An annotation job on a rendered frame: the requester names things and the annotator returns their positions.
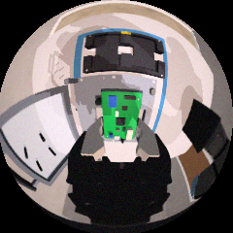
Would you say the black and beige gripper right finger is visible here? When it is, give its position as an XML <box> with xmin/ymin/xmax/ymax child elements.
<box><xmin>136</xmin><ymin>117</ymin><xmax>172</xmax><ymax>184</ymax></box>

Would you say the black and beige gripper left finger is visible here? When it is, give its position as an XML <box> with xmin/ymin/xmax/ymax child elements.
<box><xmin>66</xmin><ymin>116</ymin><xmax>105</xmax><ymax>184</ymax></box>

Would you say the green circuit board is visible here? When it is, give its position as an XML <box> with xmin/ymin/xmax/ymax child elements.
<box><xmin>101</xmin><ymin>91</ymin><xmax>142</xmax><ymax>140</ymax></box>

